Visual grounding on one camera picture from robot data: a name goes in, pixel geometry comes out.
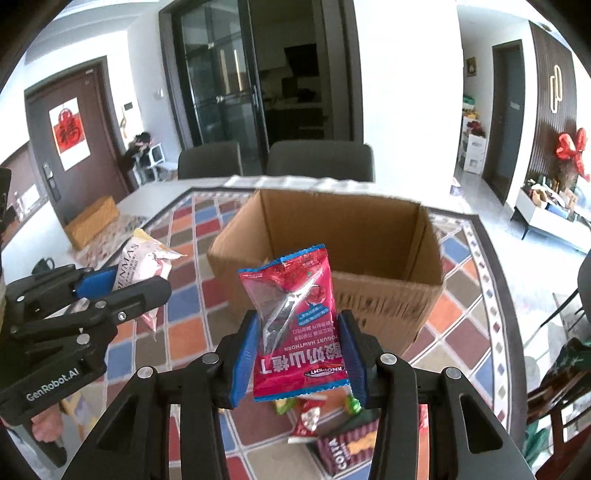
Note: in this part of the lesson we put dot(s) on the wooden chair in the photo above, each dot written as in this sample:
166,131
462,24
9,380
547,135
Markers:
554,415

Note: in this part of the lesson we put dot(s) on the red bow decoration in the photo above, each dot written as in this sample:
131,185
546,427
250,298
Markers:
570,147

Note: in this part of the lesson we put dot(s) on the grey dining chair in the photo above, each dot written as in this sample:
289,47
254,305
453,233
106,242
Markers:
318,161
210,161

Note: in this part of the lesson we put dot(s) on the dark slatted wall panel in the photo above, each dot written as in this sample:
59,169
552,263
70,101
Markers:
545,129

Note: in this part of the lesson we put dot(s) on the white sideboard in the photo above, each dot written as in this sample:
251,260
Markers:
549,221

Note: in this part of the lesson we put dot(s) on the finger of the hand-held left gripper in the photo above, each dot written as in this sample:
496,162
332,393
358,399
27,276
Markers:
138,295
94,279

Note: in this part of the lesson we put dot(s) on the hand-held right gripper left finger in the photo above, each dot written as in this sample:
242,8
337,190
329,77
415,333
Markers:
244,360

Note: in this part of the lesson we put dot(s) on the white carton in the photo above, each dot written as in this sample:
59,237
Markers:
474,154

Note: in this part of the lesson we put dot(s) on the white shelf rack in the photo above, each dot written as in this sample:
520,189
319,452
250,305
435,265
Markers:
154,159

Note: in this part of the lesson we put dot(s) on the gold wall ornament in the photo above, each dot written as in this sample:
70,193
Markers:
556,87

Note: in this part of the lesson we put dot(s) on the dark room door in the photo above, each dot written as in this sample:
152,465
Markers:
501,124

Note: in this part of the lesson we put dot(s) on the green candy wrapper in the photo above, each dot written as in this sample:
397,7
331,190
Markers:
284,406
353,404

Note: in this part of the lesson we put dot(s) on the brown cookie packet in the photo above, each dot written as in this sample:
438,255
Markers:
351,447

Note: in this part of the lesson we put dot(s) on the small red candy packet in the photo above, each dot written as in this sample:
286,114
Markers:
307,422

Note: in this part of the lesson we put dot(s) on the red snack packet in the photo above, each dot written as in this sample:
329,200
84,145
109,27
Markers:
295,323

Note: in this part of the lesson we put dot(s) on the door lock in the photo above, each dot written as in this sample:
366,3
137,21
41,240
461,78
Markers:
51,182

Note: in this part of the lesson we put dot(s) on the red door poster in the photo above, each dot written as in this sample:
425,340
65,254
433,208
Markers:
69,134

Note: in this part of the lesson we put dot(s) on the white pink snack packet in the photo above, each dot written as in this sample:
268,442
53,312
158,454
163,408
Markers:
147,258

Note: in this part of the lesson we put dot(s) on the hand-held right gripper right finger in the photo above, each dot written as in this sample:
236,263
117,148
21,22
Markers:
352,360

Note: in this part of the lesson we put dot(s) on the person's left hand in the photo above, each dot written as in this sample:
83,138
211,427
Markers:
46,424

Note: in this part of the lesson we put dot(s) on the cardboard box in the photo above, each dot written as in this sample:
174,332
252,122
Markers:
369,295

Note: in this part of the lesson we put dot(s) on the colourful chequered tablecloth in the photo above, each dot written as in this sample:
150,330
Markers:
194,295

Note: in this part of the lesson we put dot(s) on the small wall picture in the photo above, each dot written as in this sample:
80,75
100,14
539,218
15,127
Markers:
471,66

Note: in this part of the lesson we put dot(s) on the wicker basket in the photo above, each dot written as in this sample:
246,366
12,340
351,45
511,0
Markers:
92,221

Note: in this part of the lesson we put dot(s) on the dark green jacket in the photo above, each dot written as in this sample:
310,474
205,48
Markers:
572,364

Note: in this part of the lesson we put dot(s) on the dark upholstered chair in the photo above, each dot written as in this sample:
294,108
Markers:
581,300

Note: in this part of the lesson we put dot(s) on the brown entrance door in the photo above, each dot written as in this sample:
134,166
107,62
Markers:
92,184

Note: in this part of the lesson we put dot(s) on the glass sliding door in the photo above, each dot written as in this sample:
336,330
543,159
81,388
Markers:
212,78

